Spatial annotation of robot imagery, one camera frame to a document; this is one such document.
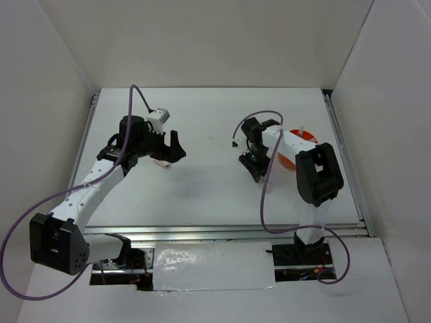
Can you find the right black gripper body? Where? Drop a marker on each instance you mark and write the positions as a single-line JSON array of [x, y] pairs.
[[257, 149]]

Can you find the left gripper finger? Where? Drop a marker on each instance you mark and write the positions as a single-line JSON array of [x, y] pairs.
[[175, 150], [161, 155]]

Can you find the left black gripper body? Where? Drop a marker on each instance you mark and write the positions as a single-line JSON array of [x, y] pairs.
[[152, 142]]

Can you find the pink white mini stapler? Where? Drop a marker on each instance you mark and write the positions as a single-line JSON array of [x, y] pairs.
[[162, 164]]

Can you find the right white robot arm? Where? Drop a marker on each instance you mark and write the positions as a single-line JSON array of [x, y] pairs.
[[318, 175]]

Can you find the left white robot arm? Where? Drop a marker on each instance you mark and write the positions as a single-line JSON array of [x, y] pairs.
[[57, 240]]

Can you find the orange round divided container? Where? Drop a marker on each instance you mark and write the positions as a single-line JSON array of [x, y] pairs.
[[289, 163]]

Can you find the white cover plate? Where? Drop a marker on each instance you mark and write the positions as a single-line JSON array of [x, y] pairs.
[[213, 266]]

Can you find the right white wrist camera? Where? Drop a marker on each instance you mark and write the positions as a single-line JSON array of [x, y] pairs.
[[235, 142]]

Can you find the aluminium frame rail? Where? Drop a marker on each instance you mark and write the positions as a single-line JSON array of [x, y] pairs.
[[209, 194]]

